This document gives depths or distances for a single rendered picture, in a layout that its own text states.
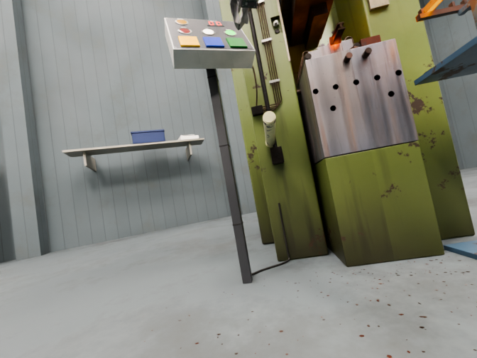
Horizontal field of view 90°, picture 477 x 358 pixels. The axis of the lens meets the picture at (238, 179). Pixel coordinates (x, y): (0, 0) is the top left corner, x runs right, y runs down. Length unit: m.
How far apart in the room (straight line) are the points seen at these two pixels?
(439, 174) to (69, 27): 5.79
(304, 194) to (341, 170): 0.26
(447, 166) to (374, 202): 0.48
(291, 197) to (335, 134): 0.38
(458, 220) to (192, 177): 4.03
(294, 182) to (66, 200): 4.19
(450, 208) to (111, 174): 4.50
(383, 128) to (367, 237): 0.46
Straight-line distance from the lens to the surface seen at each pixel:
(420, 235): 1.23
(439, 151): 1.51
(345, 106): 1.16
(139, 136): 4.19
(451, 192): 1.52
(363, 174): 1.13
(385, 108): 1.21
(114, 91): 5.21
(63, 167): 4.98
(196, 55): 1.07
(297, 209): 1.27
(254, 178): 1.71
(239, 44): 1.14
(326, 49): 1.32
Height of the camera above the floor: 0.37
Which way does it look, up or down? 4 degrees up
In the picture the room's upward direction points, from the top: 10 degrees counter-clockwise
